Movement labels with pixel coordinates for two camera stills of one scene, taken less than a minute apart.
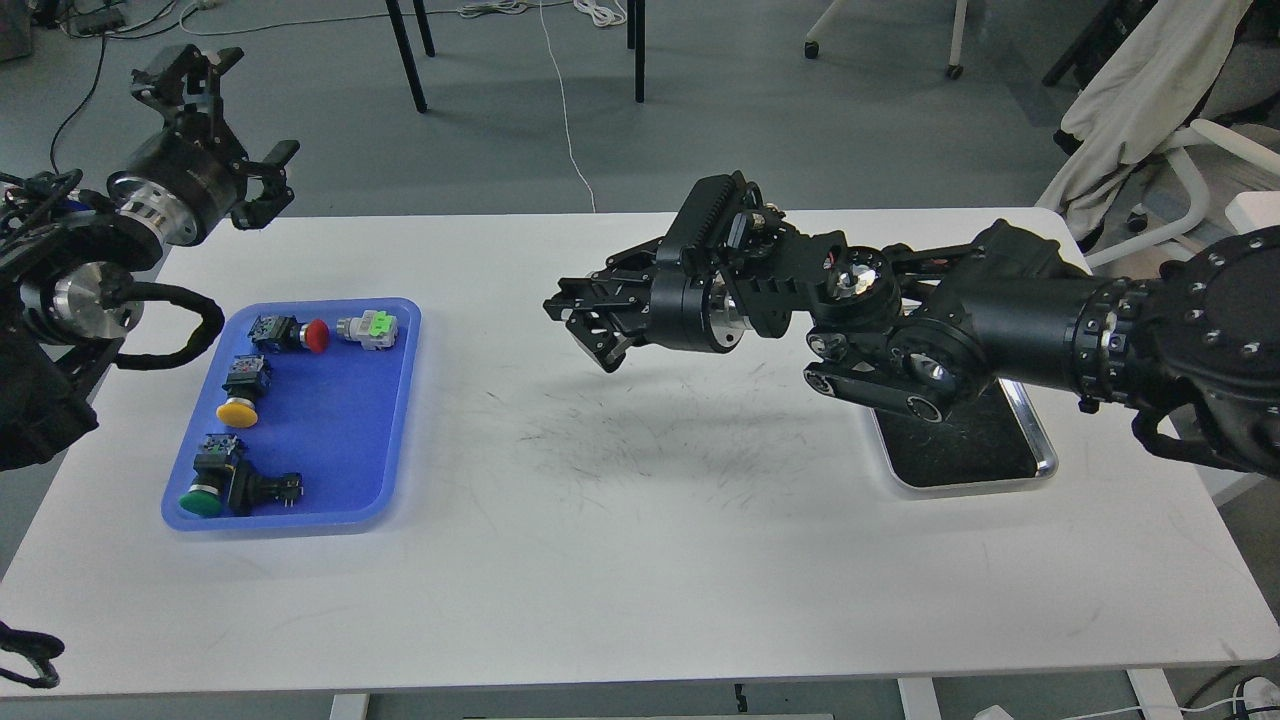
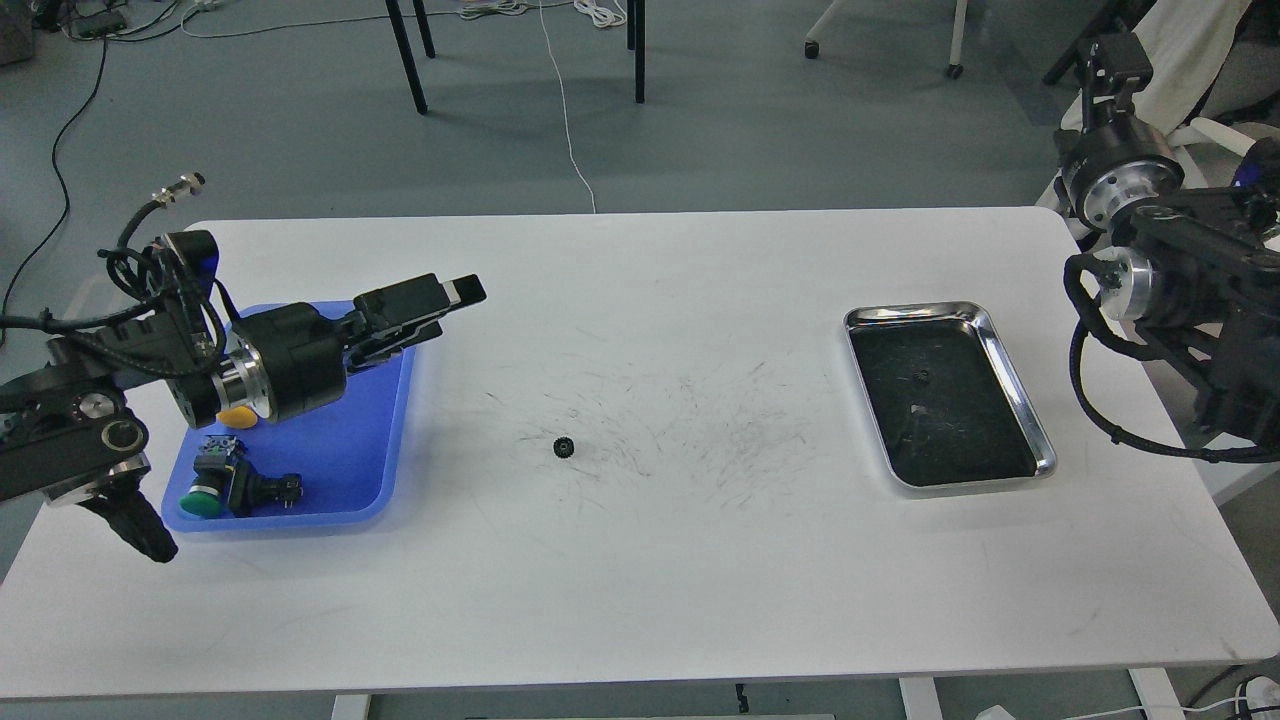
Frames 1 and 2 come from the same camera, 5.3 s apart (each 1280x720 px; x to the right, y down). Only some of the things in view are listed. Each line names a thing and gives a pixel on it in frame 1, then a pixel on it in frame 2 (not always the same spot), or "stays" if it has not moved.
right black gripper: x=701 y=314 → x=1109 y=168
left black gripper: x=187 y=181 → x=292 y=359
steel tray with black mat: x=992 y=436 stays
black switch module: x=250 y=489 stays
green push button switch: x=213 y=472 stays
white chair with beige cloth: x=1145 y=103 stays
